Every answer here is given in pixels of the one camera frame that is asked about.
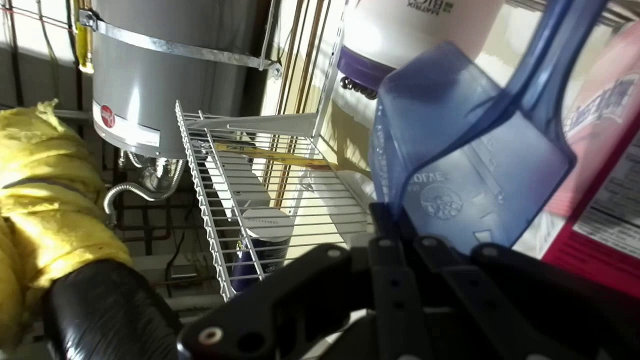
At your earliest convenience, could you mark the grey water heater tank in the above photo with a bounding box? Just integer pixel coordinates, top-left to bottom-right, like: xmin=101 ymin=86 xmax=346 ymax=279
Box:
xmin=89 ymin=0 xmax=284 ymax=161

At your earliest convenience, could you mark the white wire shelf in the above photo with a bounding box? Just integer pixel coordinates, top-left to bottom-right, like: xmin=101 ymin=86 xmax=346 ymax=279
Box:
xmin=175 ymin=98 xmax=378 ymax=305

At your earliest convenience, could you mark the dark blue translucent scoop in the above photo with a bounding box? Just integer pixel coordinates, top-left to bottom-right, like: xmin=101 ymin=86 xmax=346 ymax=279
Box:
xmin=369 ymin=0 xmax=613 ymax=257

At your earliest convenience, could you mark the small metal can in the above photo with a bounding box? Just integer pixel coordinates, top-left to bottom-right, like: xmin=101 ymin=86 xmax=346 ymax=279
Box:
xmin=230 ymin=206 xmax=296 ymax=292

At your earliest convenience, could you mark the white jar purple lid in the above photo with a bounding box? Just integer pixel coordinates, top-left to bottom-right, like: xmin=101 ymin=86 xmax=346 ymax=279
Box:
xmin=335 ymin=0 xmax=506 ymax=94

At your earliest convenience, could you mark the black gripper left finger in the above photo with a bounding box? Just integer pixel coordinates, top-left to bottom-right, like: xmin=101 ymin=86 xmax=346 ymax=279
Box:
xmin=175 ymin=198 xmax=428 ymax=360

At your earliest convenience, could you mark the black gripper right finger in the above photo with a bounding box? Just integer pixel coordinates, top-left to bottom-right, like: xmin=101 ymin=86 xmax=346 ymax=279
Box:
xmin=399 ymin=218 xmax=640 ymax=360

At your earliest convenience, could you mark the thin wooden stick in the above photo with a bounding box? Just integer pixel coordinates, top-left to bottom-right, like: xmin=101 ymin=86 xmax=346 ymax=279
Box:
xmin=212 ymin=140 xmax=336 ymax=171

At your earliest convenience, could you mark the curved metal pipe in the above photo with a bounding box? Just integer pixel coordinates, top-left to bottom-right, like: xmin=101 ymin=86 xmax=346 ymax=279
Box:
xmin=101 ymin=157 xmax=188 ymax=216

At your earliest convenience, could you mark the black ribbed hose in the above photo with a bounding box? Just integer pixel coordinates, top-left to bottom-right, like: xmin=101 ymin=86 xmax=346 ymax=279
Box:
xmin=43 ymin=259 xmax=184 ymax=360

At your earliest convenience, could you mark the red pink package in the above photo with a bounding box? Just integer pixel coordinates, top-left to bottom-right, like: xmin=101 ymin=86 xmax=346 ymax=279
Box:
xmin=533 ymin=18 xmax=640 ymax=299

